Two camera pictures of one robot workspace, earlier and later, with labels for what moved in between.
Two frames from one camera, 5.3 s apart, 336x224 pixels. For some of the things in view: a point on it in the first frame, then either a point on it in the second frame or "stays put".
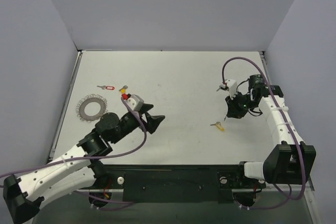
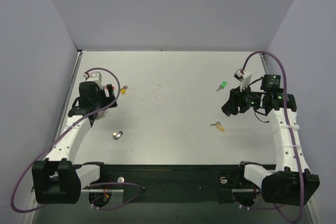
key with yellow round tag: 123,89 stays put
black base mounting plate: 177,183 stays put
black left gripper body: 143,118 -> 107,96
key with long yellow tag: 218,125 stays put
